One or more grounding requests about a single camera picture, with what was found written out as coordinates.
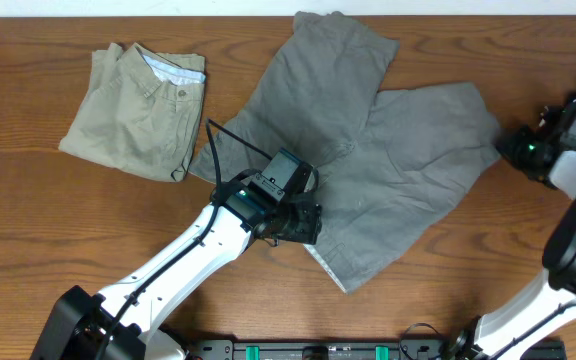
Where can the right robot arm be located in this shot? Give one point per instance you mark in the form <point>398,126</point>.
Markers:
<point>548,302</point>

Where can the grey shorts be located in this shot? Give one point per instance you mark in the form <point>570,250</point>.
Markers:
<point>391,163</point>

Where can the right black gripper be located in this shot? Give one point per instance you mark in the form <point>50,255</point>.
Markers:
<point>510,146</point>

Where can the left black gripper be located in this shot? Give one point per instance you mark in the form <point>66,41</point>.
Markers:
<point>312,226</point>

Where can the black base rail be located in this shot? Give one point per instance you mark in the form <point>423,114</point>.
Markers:
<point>229,350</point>

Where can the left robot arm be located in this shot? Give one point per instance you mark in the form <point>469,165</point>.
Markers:
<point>123,320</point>

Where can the folded khaki shorts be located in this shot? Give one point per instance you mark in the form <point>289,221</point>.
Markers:
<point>141,112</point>

